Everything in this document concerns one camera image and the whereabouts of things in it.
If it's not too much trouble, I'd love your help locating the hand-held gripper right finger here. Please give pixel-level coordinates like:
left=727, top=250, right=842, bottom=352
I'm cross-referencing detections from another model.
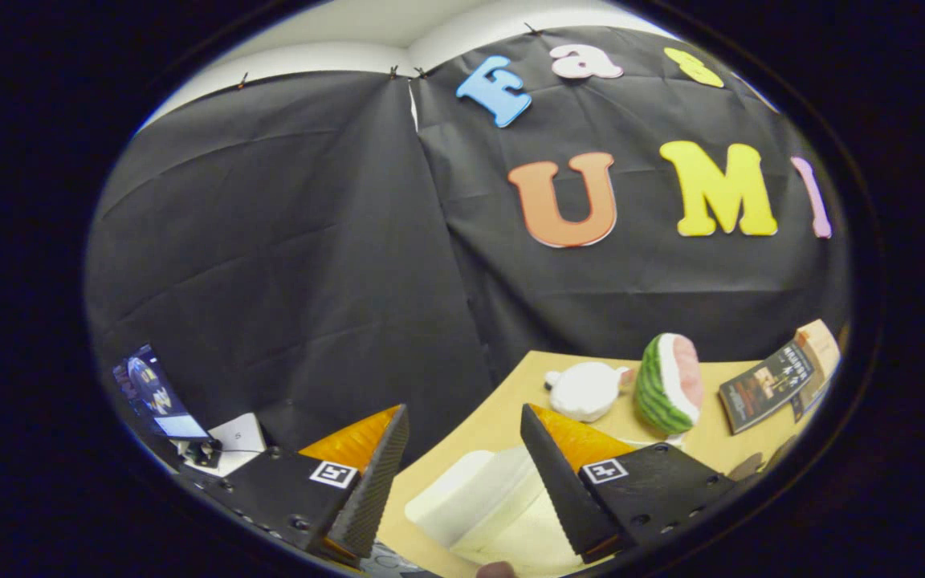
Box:
left=520, top=403, right=738, bottom=565

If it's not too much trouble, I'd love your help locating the white plush toy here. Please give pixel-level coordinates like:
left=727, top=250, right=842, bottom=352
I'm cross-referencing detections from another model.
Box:
left=544, top=361, right=634, bottom=423

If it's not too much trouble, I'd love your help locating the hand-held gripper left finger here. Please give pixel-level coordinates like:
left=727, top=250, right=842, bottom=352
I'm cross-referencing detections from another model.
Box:
left=194, top=403, right=412, bottom=567

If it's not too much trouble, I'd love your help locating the black paperback book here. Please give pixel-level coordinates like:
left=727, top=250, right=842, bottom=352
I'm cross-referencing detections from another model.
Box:
left=718, top=340, right=817, bottom=435

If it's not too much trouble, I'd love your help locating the black backdrop cloth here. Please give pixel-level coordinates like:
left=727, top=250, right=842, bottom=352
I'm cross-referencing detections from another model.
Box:
left=84, top=24, right=853, bottom=482

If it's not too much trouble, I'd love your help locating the watermelon slice plush toy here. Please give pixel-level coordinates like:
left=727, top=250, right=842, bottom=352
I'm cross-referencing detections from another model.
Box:
left=634, top=332, right=705, bottom=436

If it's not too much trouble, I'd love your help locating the cream fabric storage box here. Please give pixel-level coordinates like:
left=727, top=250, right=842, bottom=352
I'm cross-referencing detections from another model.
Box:
left=405, top=446, right=588, bottom=575

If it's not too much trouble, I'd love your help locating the computer monitor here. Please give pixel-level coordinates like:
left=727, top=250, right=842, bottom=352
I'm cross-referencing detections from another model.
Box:
left=112, top=344, right=211, bottom=442

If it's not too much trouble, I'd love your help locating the white paper sheet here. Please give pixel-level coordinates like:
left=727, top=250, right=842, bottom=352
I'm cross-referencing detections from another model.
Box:
left=185, top=413, right=268, bottom=478

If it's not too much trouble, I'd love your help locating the small black device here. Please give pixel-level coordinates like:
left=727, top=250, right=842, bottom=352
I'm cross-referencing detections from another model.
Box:
left=183, top=438, right=222, bottom=470

